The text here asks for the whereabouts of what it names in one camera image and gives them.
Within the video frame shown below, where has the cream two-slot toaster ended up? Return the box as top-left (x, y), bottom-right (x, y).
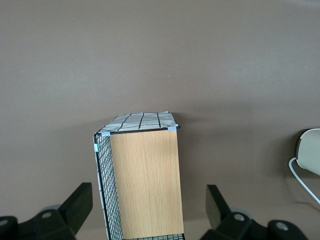
top-left (296, 128), bottom-right (320, 177)

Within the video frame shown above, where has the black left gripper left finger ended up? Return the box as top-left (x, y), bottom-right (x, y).
top-left (0, 182), bottom-right (93, 240)

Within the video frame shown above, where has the brown table mat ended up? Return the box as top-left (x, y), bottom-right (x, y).
top-left (0, 0), bottom-right (320, 240)

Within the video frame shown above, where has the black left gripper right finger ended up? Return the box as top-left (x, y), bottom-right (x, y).
top-left (199, 184), bottom-right (310, 240)

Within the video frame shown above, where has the wire basket with wooden lid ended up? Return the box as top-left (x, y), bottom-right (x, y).
top-left (92, 109), bottom-right (186, 240)

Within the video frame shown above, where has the light wooden shelf insert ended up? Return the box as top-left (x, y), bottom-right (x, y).
top-left (109, 129), bottom-right (185, 240)

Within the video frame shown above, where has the white toaster power cable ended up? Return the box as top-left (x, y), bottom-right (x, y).
top-left (288, 156), bottom-right (320, 203)

